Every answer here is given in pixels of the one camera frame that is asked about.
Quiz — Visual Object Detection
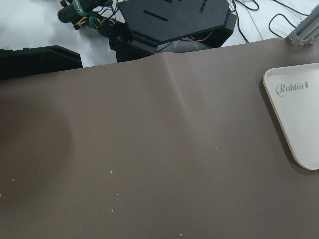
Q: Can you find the aluminium frame post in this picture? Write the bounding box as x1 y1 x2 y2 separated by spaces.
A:
286 5 319 47

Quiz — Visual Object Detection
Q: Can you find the black thermos bottle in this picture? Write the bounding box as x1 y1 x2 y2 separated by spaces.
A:
0 45 83 80

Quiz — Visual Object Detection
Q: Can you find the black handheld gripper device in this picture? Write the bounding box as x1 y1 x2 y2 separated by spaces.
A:
57 0 119 38

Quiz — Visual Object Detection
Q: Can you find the black hexagonal stand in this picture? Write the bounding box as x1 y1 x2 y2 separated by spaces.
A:
109 0 237 62

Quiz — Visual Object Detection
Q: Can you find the cream rabbit tray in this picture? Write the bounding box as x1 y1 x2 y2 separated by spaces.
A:
263 63 319 170

